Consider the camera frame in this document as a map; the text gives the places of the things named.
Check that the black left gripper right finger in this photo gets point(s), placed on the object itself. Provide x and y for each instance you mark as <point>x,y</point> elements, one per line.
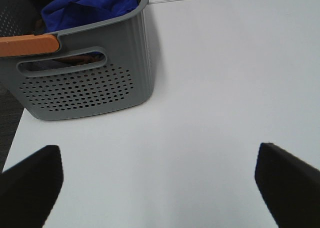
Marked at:
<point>289,187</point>

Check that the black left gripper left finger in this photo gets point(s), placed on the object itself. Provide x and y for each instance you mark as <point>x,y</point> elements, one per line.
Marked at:
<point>29,189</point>

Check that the blue microfibre towel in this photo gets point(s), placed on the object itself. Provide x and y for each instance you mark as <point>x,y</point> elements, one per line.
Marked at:
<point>64,14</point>

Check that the grey perforated plastic basket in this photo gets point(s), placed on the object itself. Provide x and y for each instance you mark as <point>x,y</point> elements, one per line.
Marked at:
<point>98,68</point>

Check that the orange basket handle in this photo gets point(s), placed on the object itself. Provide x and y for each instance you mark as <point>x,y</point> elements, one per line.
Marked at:
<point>28,45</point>

